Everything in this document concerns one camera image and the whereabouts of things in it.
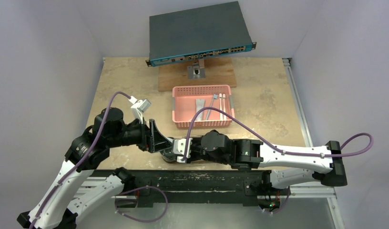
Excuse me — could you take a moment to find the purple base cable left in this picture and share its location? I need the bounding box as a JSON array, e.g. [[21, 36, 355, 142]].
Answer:
[[114, 186, 169, 224]]

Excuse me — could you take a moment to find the network switch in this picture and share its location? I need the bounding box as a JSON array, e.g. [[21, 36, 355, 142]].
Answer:
[[146, 1, 256, 67]]

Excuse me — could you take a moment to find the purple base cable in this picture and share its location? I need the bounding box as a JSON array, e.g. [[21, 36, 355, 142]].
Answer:
[[114, 186, 169, 224], [261, 188, 291, 216]]

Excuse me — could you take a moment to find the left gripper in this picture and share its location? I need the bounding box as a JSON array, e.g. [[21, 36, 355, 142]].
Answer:
[[108, 116, 173, 152]]

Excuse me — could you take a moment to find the black base frame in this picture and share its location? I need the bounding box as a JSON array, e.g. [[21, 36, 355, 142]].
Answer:
[[101, 170, 309, 208]]

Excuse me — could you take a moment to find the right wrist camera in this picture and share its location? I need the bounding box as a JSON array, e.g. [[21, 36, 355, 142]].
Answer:
[[172, 138, 192, 163]]

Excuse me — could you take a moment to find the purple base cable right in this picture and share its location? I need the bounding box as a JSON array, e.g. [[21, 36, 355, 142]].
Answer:
[[261, 188, 291, 216]]

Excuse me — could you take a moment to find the pink plastic basket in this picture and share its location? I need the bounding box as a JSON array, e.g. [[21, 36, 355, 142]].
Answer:
[[172, 84, 235, 129]]

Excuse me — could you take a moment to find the metal stand bracket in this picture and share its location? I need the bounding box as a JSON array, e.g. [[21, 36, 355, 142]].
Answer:
[[187, 59, 206, 79]]

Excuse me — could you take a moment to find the oval wooden tray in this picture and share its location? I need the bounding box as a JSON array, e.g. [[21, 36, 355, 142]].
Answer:
[[161, 151, 182, 163]]

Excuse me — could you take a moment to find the wooden base board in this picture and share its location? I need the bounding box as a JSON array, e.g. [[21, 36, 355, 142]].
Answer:
[[158, 57, 237, 92]]

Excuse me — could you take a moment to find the white toothbrush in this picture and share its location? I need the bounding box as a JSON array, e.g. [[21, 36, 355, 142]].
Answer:
[[219, 93, 223, 120], [222, 94, 227, 120]]

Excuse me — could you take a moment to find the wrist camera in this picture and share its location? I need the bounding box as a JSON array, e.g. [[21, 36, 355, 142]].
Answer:
[[172, 138, 192, 163], [129, 96, 152, 124]]

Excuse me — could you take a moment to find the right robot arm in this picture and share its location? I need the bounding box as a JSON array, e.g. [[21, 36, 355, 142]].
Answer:
[[181, 130, 348, 194]]

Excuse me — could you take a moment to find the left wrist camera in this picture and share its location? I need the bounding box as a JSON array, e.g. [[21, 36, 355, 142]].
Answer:
[[129, 96, 152, 124]]

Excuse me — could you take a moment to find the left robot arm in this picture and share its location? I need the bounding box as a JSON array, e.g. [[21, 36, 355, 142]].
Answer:
[[17, 108, 173, 229]]

